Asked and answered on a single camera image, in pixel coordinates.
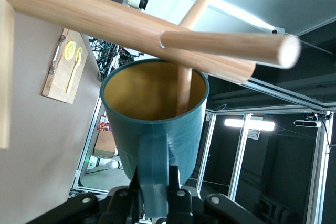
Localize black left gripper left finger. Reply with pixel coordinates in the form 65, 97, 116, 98
26, 166, 145, 224

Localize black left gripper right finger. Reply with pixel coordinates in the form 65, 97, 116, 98
167, 165, 259, 224

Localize teal mug with yellow inside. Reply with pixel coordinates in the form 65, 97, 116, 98
99, 58, 210, 218

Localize wooden mug rack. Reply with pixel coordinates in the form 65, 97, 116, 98
0, 0, 302, 149

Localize wooden box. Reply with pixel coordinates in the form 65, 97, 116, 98
93, 129, 118, 158

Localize red patterned packet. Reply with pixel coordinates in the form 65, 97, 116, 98
96, 115, 110, 132

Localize white ceiling vent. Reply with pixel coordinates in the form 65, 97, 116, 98
240, 116, 264, 140

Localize brown table cover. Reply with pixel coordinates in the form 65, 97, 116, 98
0, 11, 104, 209

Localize rectangular ceiling light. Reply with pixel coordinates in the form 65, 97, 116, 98
224, 118, 275, 132

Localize wooden cutting board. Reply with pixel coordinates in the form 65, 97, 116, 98
41, 27, 89, 104

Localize yellow plastic fork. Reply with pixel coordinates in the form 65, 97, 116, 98
65, 47, 82, 94

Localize lemon slice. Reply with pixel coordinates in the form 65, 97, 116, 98
64, 40, 77, 61

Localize white cylinder with black end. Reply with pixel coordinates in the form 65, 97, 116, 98
127, 0, 150, 10

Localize grey camera on frame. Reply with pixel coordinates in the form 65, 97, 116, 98
293, 118, 322, 129

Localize tangled black cable bundle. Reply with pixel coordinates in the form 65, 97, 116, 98
89, 37, 127, 80

